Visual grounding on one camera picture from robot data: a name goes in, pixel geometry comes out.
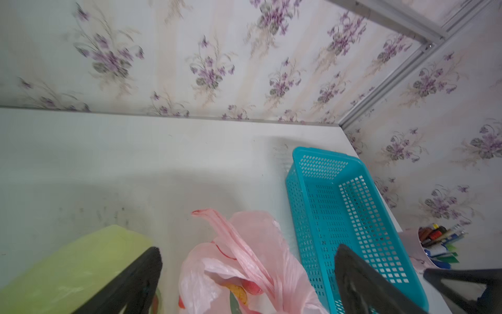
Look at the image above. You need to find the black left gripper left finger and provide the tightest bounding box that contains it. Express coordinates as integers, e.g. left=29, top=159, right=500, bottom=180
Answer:
left=75, top=247, right=163, bottom=313

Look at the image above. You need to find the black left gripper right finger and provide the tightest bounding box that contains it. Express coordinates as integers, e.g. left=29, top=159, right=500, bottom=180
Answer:
left=334, top=244, right=425, bottom=313

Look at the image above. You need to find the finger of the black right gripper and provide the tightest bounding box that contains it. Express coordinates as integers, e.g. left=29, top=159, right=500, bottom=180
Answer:
left=423, top=268, right=501, bottom=313

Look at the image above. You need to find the yellow-green plastic bag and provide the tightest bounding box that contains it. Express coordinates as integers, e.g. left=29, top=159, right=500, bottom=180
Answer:
left=1, top=225, right=153, bottom=313

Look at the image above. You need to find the pink plastic bag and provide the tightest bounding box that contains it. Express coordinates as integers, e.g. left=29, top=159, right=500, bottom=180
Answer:
left=179, top=209, right=327, bottom=313

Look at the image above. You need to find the cup of coloured pens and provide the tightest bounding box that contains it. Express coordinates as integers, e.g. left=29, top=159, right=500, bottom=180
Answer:
left=399, top=224, right=466, bottom=273

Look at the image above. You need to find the teal plastic basket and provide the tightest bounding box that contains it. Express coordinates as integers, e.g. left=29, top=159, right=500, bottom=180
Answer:
left=286, top=147, right=429, bottom=313

